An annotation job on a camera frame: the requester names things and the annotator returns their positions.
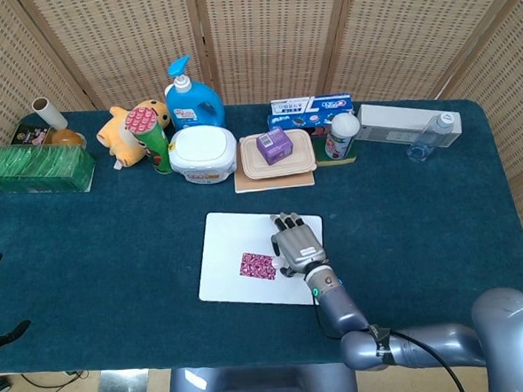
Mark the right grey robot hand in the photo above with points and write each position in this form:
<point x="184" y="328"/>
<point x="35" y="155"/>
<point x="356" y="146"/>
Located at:
<point x="298" y="247"/>

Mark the blue-grey robot torso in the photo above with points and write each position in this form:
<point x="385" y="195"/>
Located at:
<point x="255" y="387"/>

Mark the wicker folding screen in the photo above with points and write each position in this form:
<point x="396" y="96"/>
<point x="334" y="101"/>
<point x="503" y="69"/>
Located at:
<point x="278" y="35"/>

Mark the small white round disc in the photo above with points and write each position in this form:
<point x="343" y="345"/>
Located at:
<point x="278" y="262"/>

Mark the blue cookie box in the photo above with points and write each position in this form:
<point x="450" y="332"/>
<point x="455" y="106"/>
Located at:
<point x="309" y="105"/>
<point x="292" y="122"/>

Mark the clear plastic water bottle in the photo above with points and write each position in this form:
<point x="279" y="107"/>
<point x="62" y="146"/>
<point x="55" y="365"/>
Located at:
<point x="427" y="139"/>

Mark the yellow plush toy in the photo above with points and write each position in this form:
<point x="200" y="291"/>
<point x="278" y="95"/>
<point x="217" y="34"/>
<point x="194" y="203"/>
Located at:
<point x="116" y="138"/>

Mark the yellow green sponge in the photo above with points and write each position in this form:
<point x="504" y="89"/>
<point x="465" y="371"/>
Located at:
<point x="350" y="159"/>

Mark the white power strip box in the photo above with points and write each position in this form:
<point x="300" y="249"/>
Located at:
<point x="386" y="124"/>

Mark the black printed packet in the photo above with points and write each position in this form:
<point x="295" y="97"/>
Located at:
<point x="29" y="134"/>

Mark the white rectangular board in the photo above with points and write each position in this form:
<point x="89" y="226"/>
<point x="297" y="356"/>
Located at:
<point x="229" y="242"/>

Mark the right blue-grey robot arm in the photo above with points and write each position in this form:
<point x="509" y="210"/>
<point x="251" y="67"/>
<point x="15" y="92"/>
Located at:
<point x="339" y="306"/>

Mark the blue detergent pump bottle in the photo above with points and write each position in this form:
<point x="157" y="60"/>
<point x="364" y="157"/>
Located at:
<point x="193" y="102"/>

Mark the green chips can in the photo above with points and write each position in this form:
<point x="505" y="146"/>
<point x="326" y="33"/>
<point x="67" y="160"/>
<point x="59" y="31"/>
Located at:
<point x="151" y="140"/>

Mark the thin wooden board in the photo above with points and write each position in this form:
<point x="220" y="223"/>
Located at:
<point x="278" y="182"/>

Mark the white wet wipes tub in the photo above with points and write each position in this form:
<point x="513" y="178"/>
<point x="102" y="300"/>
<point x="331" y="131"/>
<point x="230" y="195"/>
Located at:
<point x="201" y="151"/>

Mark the beige lunch box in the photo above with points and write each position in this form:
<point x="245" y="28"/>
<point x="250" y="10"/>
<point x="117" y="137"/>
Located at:
<point x="250" y="161"/>

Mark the small purple carton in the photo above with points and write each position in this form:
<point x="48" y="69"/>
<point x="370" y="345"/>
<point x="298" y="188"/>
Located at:
<point x="276" y="146"/>

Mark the teal table cloth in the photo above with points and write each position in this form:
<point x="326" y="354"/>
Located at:
<point x="114" y="258"/>

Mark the green transparent tea box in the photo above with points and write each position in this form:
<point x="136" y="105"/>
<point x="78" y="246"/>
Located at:
<point x="33" y="167"/>

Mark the amber translucent jar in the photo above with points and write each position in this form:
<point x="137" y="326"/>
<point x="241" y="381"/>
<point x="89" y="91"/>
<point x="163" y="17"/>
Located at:
<point x="64" y="138"/>

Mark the purple patterned packet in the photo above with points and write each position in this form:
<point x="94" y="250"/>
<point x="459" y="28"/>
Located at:
<point x="257" y="266"/>

